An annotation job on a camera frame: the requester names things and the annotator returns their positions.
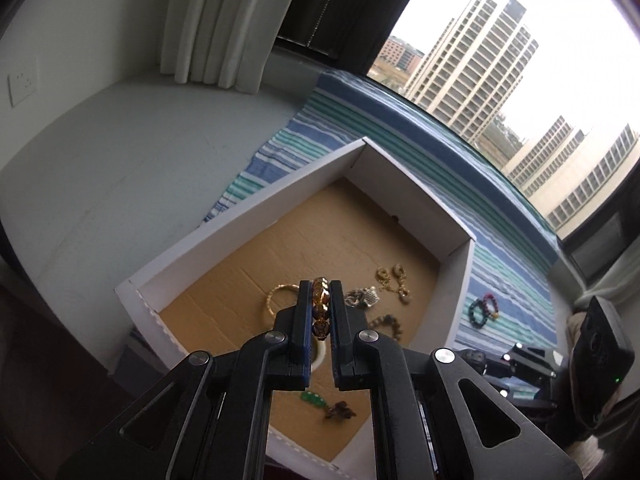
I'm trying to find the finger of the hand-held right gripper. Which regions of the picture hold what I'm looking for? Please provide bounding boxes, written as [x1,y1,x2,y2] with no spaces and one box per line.
[486,379,558,412]
[501,342,567,379]

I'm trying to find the brown bead bracelet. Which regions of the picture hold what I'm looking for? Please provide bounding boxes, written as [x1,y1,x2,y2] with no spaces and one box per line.
[367,313,405,344]

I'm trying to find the gold chain charm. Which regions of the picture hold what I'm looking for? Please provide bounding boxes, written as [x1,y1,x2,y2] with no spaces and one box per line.
[375,262,414,307]

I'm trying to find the white wall socket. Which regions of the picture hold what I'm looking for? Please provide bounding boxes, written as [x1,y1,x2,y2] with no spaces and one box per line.
[7,55,40,109]

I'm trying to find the tall high-rise building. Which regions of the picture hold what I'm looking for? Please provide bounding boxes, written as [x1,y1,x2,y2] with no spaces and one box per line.
[403,0,540,144]

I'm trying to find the white curtain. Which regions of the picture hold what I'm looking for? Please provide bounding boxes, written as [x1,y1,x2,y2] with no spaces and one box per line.
[574,240,640,313]
[160,0,312,97]

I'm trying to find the silver jewelry piece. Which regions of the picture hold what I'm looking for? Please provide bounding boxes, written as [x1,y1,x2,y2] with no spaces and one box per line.
[345,287,380,310]

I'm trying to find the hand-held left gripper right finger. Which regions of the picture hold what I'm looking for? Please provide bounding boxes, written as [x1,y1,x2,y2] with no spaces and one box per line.
[327,279,584,480]

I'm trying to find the beige cloth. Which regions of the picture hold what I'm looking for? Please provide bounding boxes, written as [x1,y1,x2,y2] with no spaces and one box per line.
[564,310,590,357]

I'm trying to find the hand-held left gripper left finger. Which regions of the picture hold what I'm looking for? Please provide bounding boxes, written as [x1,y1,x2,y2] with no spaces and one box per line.
[55,280,314,480]

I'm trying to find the low brown building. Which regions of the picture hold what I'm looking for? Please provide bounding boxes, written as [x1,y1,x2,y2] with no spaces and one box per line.
[372,36,426,86]

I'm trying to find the dark green bead bracelet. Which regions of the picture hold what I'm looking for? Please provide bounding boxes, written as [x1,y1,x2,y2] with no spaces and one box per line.
[468,299,489,330]

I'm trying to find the white cardboard box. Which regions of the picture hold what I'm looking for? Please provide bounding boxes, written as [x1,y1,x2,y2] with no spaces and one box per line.
[114,136,476,478]

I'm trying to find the gold bangle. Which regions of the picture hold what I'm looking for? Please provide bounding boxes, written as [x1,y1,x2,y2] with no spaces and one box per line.
[263,283,301,319]

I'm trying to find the dark curtain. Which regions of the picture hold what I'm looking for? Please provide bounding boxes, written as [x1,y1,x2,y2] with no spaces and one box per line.
[275,0,437,75]

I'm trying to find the beige terraced high-rise building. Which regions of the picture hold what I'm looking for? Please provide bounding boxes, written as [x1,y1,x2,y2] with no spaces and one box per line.
[504,115,640,232]

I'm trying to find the blue green striped blanket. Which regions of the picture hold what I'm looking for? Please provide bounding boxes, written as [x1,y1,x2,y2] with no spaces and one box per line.
[202,70,559,357]

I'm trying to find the amber bead bracelet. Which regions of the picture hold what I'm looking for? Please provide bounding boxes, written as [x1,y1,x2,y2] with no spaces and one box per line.
[311,276,331,342]

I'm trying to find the small brown bead charm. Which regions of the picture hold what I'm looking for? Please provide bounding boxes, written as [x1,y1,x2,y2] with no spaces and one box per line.
[322,401,359,422]

